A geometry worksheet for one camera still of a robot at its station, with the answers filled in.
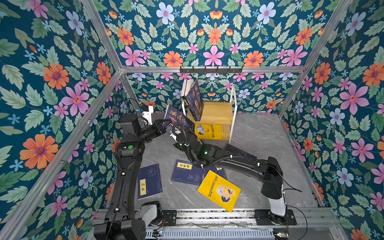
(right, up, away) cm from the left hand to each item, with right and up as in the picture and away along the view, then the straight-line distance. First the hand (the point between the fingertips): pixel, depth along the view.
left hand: (170, 121), depth 67 cm
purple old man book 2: (+1, +3, +7) cm, 8 cm away
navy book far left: (-17, -34, +18) cm, 42 cm away
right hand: (+6, -1, +8) cm, 10 cm away
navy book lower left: (+5, -30, +21) cm, 37 cm away
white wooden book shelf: (+24, +6, +26) cm, 36 cm away
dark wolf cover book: (+38, -18, +30) cm, 52 cm away
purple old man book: (+10, +12, +15) cm, 21 cm away
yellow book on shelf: (+24, -6, +35) cm, 42 cm away
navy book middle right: (+25, -28, +17) cm, 41 cm away
